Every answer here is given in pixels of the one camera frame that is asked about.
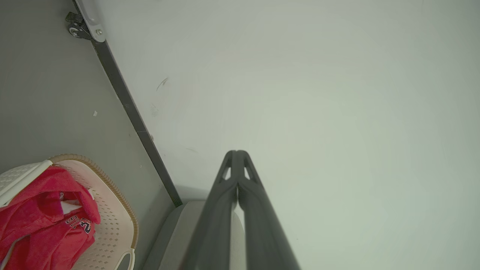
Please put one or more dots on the red jersey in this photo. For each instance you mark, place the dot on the red jersey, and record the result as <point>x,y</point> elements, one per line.
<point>41,187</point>
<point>48,251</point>

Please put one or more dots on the black caster wheel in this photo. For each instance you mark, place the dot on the black caster wheel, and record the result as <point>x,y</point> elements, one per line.
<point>77,30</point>

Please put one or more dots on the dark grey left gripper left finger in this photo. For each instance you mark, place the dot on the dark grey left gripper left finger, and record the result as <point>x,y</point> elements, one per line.
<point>213,232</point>

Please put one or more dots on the black wall baseboard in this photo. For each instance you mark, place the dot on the black wall baseboard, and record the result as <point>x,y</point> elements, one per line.
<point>127,101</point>

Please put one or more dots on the cream plastic laundry basket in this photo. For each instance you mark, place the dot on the cream plastic laundry basket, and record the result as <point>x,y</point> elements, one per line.
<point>112,225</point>

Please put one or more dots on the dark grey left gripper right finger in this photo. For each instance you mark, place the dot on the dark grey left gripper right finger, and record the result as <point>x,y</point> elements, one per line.
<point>262,240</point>

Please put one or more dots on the grey metal frame leg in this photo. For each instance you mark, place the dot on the grey metal frame leg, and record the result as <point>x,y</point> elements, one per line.
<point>90,18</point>

